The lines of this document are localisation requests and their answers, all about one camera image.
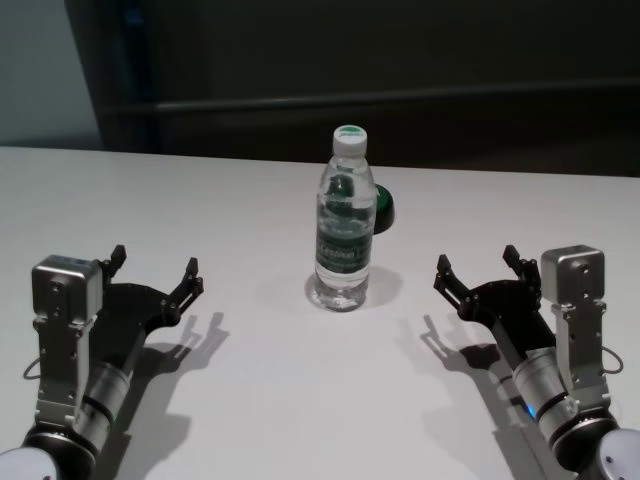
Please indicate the clear water bottle green label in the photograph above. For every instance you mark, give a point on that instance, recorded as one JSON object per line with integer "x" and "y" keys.
{"x": 342, "y": 250}

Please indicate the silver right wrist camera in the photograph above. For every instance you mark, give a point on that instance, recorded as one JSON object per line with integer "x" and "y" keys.
{"x": 575, "y": 280}

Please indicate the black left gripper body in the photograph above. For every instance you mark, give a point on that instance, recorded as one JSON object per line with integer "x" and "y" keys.
{"x": 132, "y": 310}

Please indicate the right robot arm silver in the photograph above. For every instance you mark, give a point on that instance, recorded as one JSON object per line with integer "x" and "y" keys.
{"x": 537, "y": 380}

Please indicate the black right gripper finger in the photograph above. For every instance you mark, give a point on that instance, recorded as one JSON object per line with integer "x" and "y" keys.
{"x": 525, "y": 272}
{"x": 452, "y": 285}

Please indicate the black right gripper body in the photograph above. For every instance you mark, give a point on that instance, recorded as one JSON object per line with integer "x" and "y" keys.
{"x": 510, "y": 305}

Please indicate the grey horizontal rail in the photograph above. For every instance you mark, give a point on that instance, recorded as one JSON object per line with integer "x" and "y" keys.
{"x": 400, "y": 102}

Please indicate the green YES button black base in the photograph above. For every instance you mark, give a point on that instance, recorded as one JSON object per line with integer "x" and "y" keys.
{"x": 386, "y": 207}

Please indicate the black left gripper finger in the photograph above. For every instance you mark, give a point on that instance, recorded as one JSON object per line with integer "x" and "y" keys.
{"x": 187, "y": 290}
{"x": 117, "y": 260}

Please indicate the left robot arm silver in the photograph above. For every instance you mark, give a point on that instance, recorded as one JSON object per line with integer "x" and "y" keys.
{"x": 107, "y": 387}

